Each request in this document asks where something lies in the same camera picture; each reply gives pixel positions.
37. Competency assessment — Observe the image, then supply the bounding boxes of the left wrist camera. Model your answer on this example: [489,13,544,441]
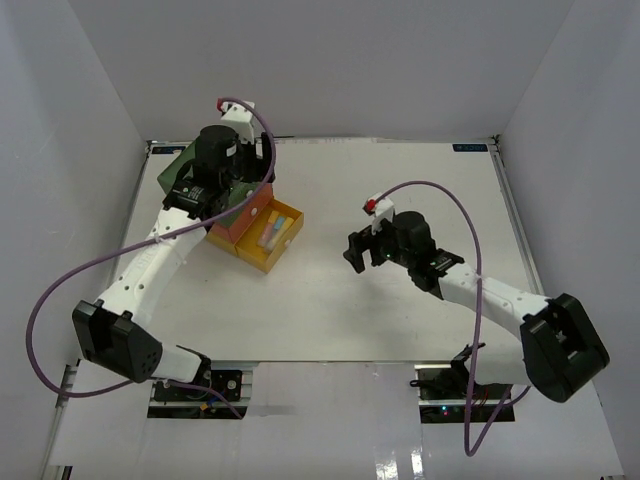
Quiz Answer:
[216,99,255,143]

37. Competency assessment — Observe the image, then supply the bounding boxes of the pale yellow highlighter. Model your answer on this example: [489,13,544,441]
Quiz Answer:
[265,229,284,252]

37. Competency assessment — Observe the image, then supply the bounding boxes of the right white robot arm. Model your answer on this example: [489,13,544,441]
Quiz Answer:
[343,211,610,403]

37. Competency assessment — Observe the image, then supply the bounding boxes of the green drawer storage box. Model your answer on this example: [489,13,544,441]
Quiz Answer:
[157,140,271,220]

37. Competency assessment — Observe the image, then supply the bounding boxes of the orange red drawer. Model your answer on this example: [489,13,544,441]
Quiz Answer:
[208,182,273,244]

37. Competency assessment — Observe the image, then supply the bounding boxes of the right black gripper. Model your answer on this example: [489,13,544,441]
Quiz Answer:
[343,216,414,274]

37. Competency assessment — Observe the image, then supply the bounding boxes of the blue corner label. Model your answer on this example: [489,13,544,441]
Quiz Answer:
[452,143,488,153]

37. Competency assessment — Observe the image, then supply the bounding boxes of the blue highlighter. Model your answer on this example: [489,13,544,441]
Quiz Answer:
[272,216,293,238]

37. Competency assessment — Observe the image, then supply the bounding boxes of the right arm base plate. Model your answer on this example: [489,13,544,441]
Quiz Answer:
[410,365,507,424]

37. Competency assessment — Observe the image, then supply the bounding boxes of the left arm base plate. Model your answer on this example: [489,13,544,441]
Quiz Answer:
[151,370,243,402]

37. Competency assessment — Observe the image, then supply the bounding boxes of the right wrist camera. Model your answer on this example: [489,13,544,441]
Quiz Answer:
[363,192,395,235]

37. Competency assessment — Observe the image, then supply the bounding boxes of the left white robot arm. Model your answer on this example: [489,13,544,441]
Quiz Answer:
[72,125,275,399]

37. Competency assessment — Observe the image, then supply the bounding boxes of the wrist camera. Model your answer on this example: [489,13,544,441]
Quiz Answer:
[363,192,395,235]
[216,99,255,143]

